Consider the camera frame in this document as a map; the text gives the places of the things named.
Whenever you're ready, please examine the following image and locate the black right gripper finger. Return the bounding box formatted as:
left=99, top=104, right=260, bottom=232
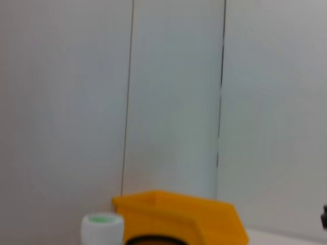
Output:
left=320, top=204, right=327, bottom=229

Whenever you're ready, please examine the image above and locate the clear green-label water bottle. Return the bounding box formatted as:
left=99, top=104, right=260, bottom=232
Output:
left=81, top=212, right=125, bottom=245

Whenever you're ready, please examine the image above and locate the yellow plastic bin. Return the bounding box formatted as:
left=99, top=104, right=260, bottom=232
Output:
left=111, top=190, right=250, bottom=245

